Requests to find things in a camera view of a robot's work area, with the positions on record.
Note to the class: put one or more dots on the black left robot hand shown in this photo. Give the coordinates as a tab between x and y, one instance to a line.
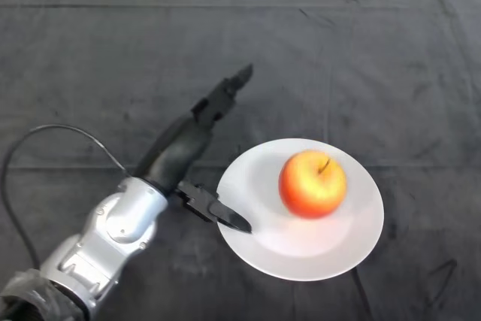
180	148

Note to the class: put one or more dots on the red yellow apple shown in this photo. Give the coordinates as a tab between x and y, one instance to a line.
312	185

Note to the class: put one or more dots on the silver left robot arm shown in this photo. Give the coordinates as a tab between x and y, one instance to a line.
109	234

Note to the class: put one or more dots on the white round plate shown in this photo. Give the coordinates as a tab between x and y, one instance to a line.
300	246

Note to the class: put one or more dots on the black table cloth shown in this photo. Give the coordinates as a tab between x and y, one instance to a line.
338	73

